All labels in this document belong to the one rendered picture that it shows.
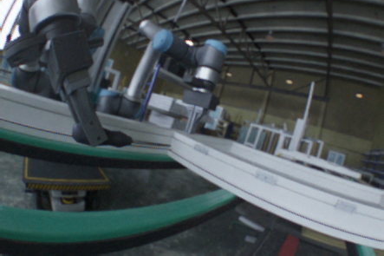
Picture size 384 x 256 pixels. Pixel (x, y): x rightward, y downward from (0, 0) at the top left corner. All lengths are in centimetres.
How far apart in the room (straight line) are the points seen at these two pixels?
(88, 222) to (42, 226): 5
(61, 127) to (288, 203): 50
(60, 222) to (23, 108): 26
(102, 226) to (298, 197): 33
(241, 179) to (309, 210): 17
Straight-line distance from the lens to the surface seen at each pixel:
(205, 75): 57
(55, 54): 22
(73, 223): 19
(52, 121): 39
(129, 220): 20
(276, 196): 37
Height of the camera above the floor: 100
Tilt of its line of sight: 1 degrees up
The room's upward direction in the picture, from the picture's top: 18 degrees clockwise
